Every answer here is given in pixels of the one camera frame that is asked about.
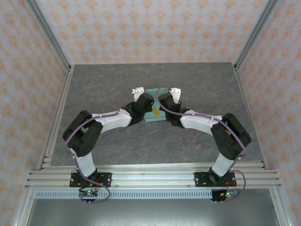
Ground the light teal paper box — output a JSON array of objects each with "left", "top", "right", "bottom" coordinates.
[{"left": 143, "top": 88, "right": 166, "bottom": 123}]

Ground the grey metal sheet panel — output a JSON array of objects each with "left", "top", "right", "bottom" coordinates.
[{"left": 25, "top": 199, "right": 283, "bottom": 226}]

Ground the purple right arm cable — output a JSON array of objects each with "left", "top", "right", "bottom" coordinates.
[{"left": 156, "top": 87, "right": 249, "bottom": 203}]

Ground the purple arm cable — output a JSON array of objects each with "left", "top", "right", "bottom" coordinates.
[
  {"left": 156, "top": 87, "right": 249, "bottom": 203},
  {"left": 63, "top": 80, "right": 135, "bottom": 205}
]

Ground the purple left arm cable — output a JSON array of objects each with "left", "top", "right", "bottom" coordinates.
[{"left": 63, "top": 80, "right": 135, "bottom": 205}]

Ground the aluminium mounting rail beam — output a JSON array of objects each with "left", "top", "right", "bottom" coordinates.
[{"left": 24, "top": 164, "right": 282, "bottom": 189}]

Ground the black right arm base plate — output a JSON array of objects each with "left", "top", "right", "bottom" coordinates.
[{"left": 194, "top": 171, "right": 237, "bottom": 188}]

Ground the aluminium table side rail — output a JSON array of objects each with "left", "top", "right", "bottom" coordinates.
[
  {"left": 234, "top": 65, "right": 269, "bottom": 170},
  {"left": 37, "top": 65, "right": 76, "bottom": 170}
]

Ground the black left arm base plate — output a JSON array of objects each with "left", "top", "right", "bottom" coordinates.
[{"left": 69, "top": 172, "right": 112, "bottom": 188}]

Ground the slotted grey cable duct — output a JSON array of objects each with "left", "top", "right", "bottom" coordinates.
[{"left": 34, "top": 191, "right": 214, "bottom": 200}]

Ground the black right board mount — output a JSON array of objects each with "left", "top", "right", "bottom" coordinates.
[{"left": 210, "top": 189, "right": 228, "bottom": 202}]

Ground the black board mount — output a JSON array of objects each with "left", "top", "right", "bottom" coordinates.
[
  {"left": 79, "top": 187, "right": 99, "bottom": 203},
  {"left": 210, "top": 189, "right": 228, "bottom": 202}
]

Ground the black left board mount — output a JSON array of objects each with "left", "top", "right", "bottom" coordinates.
[{"left": 79, "top": 187, "right": 99, "bottom": 203}]

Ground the aluminium frame post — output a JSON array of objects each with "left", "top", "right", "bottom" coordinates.
[
  {"left": 24, "top": 0, "right": 72, "bottom": 73},
  {"left": 234, "top": 0, "right": 282, "bottom": 71}
]

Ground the aluminium lower frame rail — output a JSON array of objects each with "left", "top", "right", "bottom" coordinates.
[
  {"left": 13, "top": 189, "right": 36, "bottom": 226},
  {"left": 269, "top": 188, "right": 290, "bottom": 226}
]

